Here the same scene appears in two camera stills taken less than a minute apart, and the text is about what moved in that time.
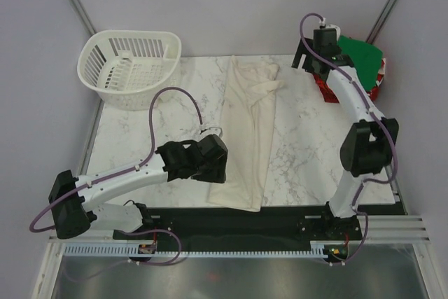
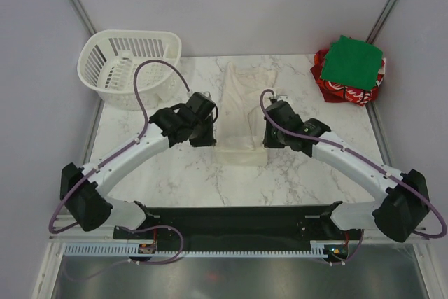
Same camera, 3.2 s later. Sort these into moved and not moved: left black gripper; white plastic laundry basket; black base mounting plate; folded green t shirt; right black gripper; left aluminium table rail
Moved: left black gripper; right black gripper
Not moved: black base mounting plate; folded green t shirt; white plastic laundry basket; left aluminium table rail
